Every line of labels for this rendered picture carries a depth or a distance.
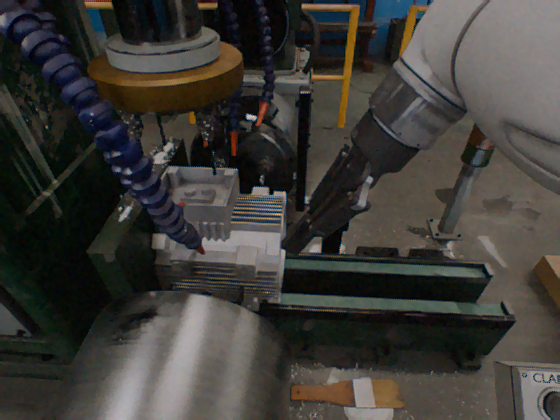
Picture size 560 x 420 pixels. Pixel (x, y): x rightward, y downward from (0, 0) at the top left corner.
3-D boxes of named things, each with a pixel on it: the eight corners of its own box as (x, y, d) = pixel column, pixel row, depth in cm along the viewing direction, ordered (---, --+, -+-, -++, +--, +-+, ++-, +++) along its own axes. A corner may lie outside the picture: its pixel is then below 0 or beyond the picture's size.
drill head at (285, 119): (189, 232, 78) (164, 133, 61) (224, 144, 108) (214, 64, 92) (297, 237, 76) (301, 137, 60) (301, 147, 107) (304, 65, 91)
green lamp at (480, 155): (465, 166, 78) (473, 149, 75) (457, 153, 82) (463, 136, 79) (492, 167, 77) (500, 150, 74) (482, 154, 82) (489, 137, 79)
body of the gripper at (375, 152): (364, 95, 40) (321, 153, 45) (375, 128, 34) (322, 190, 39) (412, 126, 42) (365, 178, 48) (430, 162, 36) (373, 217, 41)
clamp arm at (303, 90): (292, 212, 71) (295, 91, 54) (292, 203, 73) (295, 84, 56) (308, 212, 71) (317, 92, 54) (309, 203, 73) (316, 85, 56)
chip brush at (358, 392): (291, 408, 60) (291, 406, 59) (291, 380, 64) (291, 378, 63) (405, 409, 60) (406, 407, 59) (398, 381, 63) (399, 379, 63)
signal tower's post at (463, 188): (433, 239, 92) (496, 86, 65) (426, 220, 98) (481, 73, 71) (463, 240, 92) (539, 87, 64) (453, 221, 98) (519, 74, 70)
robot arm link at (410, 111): (410, 75, 30) (367, 127, 33) (481, 125, 32) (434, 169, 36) (391, 47, 37) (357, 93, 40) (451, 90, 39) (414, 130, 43)
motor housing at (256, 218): (169, 315, 61) (140, 241, 48) (197, 240, 75) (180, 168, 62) (279, 323, 59) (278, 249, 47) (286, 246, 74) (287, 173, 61)
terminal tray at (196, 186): (156, 239, 54) (144, 204, 49) (177, 198, 62) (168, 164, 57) (230, 243, 53) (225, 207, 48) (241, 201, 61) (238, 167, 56)
